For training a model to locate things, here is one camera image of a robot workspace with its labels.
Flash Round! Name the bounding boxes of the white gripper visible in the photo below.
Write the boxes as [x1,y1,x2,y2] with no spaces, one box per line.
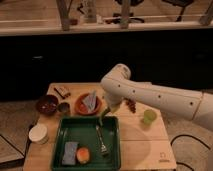
[99,93,122,126]

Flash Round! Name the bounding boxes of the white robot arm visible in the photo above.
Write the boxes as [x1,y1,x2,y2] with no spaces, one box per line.
[100,64,213,132]

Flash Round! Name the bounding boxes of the green plastic cup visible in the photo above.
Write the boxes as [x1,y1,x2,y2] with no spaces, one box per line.
[143,109,157,125]

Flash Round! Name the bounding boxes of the small dark metal cup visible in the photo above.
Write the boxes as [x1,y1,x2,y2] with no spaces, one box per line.
[57,102,70,115]

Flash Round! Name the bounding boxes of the white paper cup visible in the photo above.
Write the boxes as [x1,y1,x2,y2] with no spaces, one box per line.
[29,123,48,144]

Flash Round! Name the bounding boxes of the grey blue cloth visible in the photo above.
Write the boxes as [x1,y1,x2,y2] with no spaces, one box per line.
[82,91,96,112]

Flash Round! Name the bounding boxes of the dark red grapes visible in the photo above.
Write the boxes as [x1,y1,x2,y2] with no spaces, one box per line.
[125,99,136,113]

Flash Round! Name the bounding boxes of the orange bowl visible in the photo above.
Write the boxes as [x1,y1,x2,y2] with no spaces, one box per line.
[74,93,102,116]

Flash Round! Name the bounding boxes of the metal fork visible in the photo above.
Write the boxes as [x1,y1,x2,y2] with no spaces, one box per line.
[96,125,109,156]

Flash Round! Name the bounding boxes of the green plastic tray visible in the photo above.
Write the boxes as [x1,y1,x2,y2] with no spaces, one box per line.
[51,116,121,171]

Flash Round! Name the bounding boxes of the wooden table board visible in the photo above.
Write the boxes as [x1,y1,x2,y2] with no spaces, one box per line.
[22,81,178,171]

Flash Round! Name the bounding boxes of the orange peach fruit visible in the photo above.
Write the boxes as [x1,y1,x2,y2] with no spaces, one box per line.
[76,147,90,164]

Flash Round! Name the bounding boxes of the blue grey sponge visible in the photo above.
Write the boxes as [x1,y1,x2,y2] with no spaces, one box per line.
[62,141,78,165]

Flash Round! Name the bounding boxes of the dark brown bowl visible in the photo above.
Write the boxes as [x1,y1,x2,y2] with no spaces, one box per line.
[36,94,59,115]

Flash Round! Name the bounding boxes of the black cable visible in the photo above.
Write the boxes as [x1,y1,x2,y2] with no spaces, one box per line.
[169,133,212,171]

